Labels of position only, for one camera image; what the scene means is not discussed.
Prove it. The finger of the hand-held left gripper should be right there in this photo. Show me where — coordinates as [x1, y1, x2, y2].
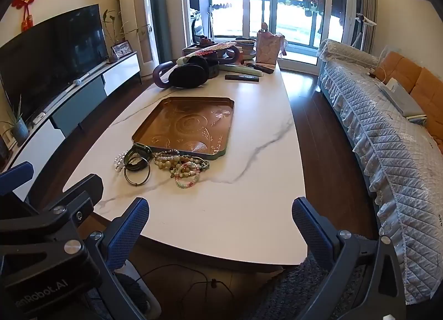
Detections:
[29, 174, 105, 229]
[0, 162, 35, 218]

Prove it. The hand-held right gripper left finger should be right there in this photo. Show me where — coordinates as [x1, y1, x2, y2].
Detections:
[85, 197, 163, 320]

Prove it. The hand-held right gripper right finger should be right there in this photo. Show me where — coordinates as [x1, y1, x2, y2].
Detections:
[292, 196, 407, 320]

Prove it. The thin metal bangle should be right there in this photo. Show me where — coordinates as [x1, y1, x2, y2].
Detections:
[124, 156, 152, 186]

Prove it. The pink green bead bracelet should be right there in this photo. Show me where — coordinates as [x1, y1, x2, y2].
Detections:
[174, 167, 202, 189]

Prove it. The dark green wrist watch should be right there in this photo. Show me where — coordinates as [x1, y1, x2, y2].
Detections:
[125, 143, 153, 171]

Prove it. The cream bead bracelet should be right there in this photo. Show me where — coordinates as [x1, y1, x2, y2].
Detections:
[154, 154, 194, 171]

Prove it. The small multicolour bead bracelet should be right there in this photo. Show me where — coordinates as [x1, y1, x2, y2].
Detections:
[179, 163, 201, 177]

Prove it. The copper metal tray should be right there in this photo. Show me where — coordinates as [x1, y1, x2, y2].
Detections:
[132, 96, 236, 162]

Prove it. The small potted plant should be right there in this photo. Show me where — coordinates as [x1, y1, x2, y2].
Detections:
[0, 95, 30, 146]

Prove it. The grey rug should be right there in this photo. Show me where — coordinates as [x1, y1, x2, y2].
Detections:
[249, 233, 381, 320]

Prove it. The sofa with quilted cover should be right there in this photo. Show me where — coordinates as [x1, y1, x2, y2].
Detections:
[316, 39, 443, 307]

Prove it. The flat screen television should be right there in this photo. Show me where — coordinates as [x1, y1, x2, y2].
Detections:
[0, 4, 109, 118]

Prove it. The white grey television cabinet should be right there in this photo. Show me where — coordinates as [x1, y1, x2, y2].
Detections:
[0, 51, 142, 203]

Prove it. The grey laptop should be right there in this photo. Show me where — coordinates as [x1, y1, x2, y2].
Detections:
[379, 78, 427, 118]

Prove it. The black bag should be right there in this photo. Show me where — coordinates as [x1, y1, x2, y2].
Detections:
[169, 55, 220, 89]

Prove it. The bamboo plant in vase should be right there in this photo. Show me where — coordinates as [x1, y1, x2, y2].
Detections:
[102, 0, 153, 64]

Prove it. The dark brown case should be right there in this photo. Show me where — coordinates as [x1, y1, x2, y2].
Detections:
[246, 62, 275, 75]

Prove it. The long pale green case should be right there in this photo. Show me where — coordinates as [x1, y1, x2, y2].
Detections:
[218, 63, 264, 77]

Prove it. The orange sofa cushion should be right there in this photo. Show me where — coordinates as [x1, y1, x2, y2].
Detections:
[375, 51, 423, 94]
[411, 67, 443, 144]

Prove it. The pink gift bag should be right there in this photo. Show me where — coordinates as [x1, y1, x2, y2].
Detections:
[255, 23, 288, 66]

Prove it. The white standing air conditioner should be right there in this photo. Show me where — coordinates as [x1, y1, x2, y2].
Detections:
[117, 0, 156, 75]

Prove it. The woven hand fan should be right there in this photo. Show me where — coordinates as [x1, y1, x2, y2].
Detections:
[183, 41, 239, 61]

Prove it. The green curtain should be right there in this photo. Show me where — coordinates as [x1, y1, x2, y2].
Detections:
[147, 0, 191, 65]

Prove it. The white stand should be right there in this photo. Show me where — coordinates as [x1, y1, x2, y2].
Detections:
[351, 12, 376, 48]

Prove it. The glass balcony door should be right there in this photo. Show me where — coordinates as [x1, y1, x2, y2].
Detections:
[187, 0, 357, 66]

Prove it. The clear bead bracelet pig charm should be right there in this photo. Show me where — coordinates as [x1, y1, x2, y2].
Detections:
[114, 150, 131, 173]

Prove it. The pale green bead bracelet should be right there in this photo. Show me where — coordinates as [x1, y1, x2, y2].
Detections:
[153, 149, 181, 162]

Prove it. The black floor cable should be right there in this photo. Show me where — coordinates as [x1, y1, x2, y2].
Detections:
[138, 264, 236, 311]

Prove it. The teal bead bracelet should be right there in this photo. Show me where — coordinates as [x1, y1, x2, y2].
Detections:
[189, 156, 210, 171]

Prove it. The purple hooked umbrella handle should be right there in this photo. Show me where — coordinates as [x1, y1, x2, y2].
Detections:
[225, 44, 243, 64]
[153, 61, 181, 89]

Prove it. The small photo frame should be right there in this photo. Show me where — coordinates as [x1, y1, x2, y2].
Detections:
[111, 41, 134, 59]

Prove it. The white charging cable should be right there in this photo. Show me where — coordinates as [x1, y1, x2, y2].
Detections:
[367, 64, 393, 83]

